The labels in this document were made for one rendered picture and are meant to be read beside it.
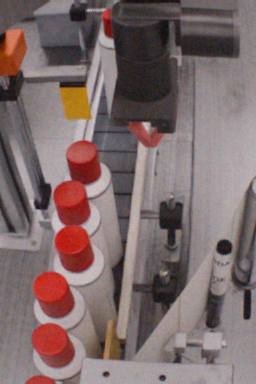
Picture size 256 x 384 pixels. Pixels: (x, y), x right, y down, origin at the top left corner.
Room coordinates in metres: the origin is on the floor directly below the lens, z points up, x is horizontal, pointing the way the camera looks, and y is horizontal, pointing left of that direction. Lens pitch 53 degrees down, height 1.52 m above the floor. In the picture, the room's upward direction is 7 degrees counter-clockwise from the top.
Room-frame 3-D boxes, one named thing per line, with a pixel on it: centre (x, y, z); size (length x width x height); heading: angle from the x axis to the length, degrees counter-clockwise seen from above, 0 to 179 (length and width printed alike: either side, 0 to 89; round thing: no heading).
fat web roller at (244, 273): (0.33, -0.14, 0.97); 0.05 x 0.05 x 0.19
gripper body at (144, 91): (0.45, -0.03, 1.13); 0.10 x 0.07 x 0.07; 168
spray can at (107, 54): (0.63, -0.01, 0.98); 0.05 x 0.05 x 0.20
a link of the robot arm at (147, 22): (0.45, -0.04, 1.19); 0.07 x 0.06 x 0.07; 79
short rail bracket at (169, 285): (0.32, -0.01, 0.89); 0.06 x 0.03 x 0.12; 79
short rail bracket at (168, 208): (0.42, -0.05, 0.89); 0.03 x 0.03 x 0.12; 79
